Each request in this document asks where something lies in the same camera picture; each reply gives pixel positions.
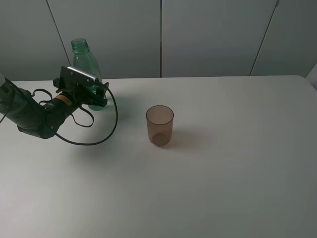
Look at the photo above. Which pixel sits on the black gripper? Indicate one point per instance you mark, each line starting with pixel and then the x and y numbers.
pixel 77 94

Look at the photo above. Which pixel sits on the green transparent plastic bottle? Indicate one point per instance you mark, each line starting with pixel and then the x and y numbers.
pixel 84 59

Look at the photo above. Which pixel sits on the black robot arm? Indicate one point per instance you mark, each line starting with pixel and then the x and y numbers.
pixel 43 119

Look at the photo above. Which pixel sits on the pink translucent plastic cup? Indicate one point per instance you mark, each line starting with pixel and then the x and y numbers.
pixel 159 124

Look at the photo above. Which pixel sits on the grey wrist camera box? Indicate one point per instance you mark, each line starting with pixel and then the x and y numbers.
pixel 72 75

